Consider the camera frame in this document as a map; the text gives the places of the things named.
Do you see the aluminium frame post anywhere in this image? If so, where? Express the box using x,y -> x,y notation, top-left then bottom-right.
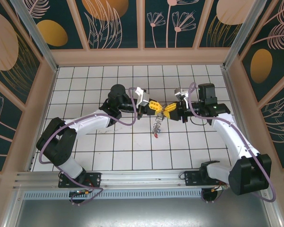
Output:
222,0 -> 259,70
9,0 -> 60,73

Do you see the wall panel with single flower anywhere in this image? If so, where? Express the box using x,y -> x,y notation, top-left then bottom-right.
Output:
0,70 -> 27,173

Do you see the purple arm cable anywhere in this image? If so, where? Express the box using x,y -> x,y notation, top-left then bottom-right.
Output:
187,82 -> 277,204
39,87 -> 138,206

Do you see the grey slotted cable duct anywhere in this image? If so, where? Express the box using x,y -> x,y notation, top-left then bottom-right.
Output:
22,190 -> 263,200

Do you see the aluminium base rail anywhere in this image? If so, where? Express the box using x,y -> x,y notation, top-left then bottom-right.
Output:
13,170 -> 272,191

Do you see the wall panel with orange circle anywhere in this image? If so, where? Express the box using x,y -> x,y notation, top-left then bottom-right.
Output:
74,0 -> 142,50

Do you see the wall panel with yellow oval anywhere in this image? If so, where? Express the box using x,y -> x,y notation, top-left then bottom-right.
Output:
26,0 -> 89,51

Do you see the wall panel with orange oval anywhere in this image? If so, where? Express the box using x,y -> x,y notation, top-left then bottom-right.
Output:
238,0 -> 284,104

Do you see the metal keychain with keys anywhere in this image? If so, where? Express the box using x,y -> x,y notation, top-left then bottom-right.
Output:
152,104 -> 169,140

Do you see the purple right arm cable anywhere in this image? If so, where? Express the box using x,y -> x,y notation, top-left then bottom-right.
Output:
187,82 -> 277,204

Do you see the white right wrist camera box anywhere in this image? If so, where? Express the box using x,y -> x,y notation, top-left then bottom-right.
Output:
174,87 -> 189,101

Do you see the wall panel with cream oval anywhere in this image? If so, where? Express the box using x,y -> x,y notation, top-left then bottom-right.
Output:
0,0 -> 43,108

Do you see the wall panel with pink flowers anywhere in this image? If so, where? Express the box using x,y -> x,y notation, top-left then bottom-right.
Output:
142,0 -> 206,50

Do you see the grey metal sheet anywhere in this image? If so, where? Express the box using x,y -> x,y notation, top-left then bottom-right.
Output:
14,198 -> 283,227

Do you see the wall panel with feather lines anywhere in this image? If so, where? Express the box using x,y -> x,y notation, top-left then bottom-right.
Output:
257,78 -> 284,170

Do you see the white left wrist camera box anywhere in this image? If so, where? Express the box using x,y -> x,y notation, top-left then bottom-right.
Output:
134,87 -> 150,107

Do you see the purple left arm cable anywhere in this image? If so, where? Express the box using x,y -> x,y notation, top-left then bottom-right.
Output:
39,87 -> 138,206

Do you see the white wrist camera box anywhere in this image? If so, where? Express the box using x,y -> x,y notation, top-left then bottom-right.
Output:
134,87 -> 150,107
174,87 -> 189,101

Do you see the wall panel with cream circle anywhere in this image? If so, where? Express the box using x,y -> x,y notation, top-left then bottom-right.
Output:
197,0 -> 250,49

